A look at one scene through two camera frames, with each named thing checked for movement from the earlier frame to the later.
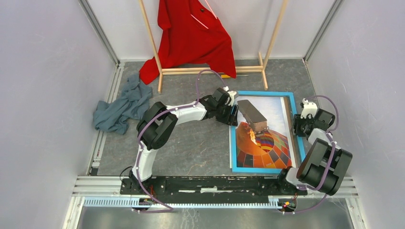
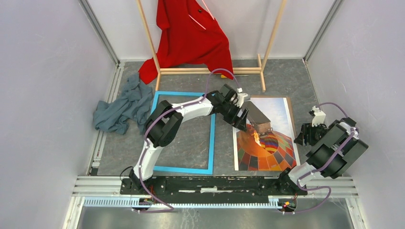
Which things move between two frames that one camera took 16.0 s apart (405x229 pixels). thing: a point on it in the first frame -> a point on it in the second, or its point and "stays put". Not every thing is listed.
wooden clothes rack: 230,70 stays put
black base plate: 247,185 stays put
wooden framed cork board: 301,155 -> 210,157
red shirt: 193,36 stays put
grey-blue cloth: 114,117 stays put
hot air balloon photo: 264,136 stays put
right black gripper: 297,121 -> 307,129
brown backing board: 291,122 -> 288,99
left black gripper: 230,119 stays put
